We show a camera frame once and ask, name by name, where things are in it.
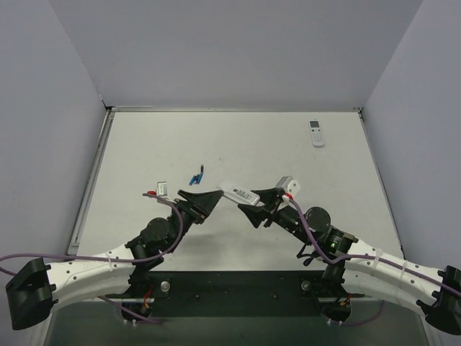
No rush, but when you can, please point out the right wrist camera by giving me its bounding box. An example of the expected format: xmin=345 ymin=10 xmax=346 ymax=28
xmin=276 ymin=176 xmax=301 ymax=200

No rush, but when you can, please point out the purple camera cable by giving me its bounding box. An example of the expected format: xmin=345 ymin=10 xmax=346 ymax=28
xmin=287 ymin=198 xmax=461 ymax=296
xmin=0 ymin=192 xmax=184 ymax=275

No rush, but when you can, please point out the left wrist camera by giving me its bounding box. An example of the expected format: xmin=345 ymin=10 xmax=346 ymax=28
xmin=147 ymin=181 xmax=169 ymax=198

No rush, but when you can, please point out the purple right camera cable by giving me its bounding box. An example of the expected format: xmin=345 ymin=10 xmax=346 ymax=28
xmin=287 ymin=198 xmax=461 ymax=296

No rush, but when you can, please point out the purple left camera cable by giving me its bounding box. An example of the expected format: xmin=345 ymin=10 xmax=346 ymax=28
xmin=0 ymin=192 xmax=184 ymax=275

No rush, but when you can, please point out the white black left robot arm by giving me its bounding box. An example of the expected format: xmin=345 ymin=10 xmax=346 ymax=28
xmin=5 ymin=190 xmax=223 ymax=330

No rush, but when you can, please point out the small white remote control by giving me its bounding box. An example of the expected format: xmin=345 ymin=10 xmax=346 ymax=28
xmin=308 ymin=120 xmax=325 ymax=148

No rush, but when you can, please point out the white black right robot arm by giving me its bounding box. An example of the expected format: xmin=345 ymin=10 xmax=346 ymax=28
xmin=238 ymin=188 xmax=460 ymax=335

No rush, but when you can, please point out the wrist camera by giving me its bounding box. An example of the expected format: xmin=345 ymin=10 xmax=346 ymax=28
xmin=276 ymin=176 xmax=301 ymax=200
xmin=147 ymin=181 xmax=169 ymax=198

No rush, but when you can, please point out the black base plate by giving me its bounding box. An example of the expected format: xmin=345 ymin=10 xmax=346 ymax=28
xmin=114 ymin=270 xmax=348 ymax=318

